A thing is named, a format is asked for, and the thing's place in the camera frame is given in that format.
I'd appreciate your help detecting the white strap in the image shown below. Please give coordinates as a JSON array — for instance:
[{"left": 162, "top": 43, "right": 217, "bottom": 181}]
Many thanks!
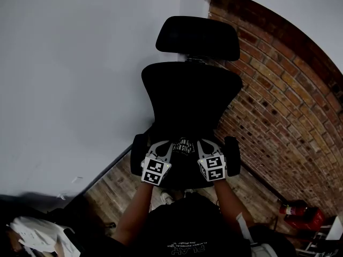
[{"left": 235, "top": 213, "right": 254, "bottom": 245}]

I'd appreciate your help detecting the person's black shirt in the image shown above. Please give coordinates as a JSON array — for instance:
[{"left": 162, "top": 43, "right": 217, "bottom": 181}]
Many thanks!
[{"left": 107, "top": 193, "right": 253, "bottom": 257}]

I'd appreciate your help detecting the seated person in white shirt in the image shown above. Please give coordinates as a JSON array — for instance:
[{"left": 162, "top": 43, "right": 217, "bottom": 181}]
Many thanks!
[{"left": 0, "top": 194, "right": 86, "bottom": 254}]

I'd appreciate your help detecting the white board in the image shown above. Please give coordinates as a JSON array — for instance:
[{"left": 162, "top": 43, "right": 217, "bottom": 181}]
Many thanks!
[{"left": 325, "top": 215, "right": 343, "bottom": 240}]

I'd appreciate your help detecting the red fire extinguisher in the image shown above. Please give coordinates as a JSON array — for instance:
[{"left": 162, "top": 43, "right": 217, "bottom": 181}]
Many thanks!
[
  {"left": 284, "top": 207, "right": 326, "bottom": 231},
  {"left": 279, "top": 200, "right": 308, "bottom": 217}
]

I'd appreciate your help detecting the person's right forearm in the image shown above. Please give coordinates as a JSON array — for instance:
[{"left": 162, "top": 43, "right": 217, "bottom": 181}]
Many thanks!
[{"left": 213, "top": 179, "right": 256, "bottom": 229}]

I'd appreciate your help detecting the person's left forearm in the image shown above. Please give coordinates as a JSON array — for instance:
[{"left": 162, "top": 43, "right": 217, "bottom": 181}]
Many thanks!
[{"left": 112, "top": 182, "right": 155, "bottom": 246}]

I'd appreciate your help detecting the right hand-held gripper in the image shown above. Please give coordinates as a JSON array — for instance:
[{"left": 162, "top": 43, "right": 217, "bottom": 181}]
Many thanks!
[{"left": 197, "top": 139, "right": 228, "bottom": 182}]

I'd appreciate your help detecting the grey plastic device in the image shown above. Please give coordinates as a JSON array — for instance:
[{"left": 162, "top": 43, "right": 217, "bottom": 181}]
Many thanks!
[{"left": 250, "top": 244, "right": 278, "bottom": 257}]

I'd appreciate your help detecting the person's left white shoe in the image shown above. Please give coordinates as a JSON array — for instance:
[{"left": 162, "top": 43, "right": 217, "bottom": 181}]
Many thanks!
[{"left": 160, "top": 191, "right": 175, "bottom": 206}]

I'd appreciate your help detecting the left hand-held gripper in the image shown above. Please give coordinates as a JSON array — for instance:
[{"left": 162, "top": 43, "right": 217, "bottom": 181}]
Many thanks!
[{"left": 140, "top": 140, "right": 174, "bottom": 186}]

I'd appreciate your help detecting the black chair with headrest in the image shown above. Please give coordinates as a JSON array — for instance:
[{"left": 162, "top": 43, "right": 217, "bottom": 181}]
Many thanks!
[{"left": 130, "top": 16, "right": 244, "bottom": 190}]

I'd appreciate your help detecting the black printed garment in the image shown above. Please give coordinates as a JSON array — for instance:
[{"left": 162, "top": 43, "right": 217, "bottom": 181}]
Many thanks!
[{"left": 148, "top": 130, "right": 215, "bottom": 182}]

